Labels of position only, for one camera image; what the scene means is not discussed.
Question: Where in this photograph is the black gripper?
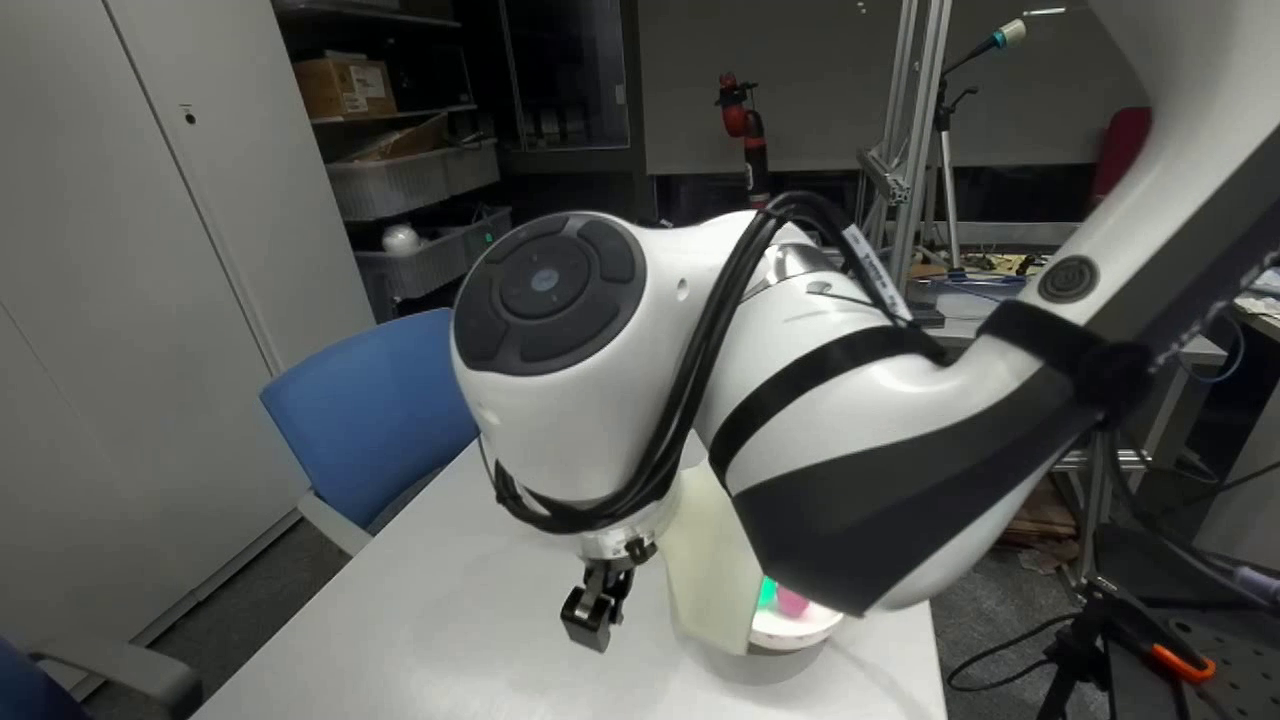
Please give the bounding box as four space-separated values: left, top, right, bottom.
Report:
557 528 661 655

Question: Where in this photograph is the white round bowl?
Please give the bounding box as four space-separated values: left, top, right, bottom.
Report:
744 578 851 655

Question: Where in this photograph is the grey storage tray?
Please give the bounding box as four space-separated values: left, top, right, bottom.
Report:
325 137 503 224

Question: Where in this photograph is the black tripod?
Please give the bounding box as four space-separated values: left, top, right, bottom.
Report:
1037 572 1204 720

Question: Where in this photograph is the red fire extinguisher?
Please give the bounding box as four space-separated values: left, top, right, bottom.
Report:
718 74 775 191

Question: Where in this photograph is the grey metal cabinet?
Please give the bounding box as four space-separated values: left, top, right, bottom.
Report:
0 0 380 655

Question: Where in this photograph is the microphone stand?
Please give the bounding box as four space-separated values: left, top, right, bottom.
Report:
934 6 1073 290

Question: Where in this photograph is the orange and black clamp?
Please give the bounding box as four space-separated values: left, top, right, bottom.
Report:
1148 638 1220 690

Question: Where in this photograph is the brown cardboard box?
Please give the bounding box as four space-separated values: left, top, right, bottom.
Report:
291 51 401 119

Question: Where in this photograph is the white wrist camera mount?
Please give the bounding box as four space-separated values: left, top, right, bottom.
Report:
658 471 771 655

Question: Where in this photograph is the aluminium profile post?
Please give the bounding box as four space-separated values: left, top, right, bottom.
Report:
856 0 955 294

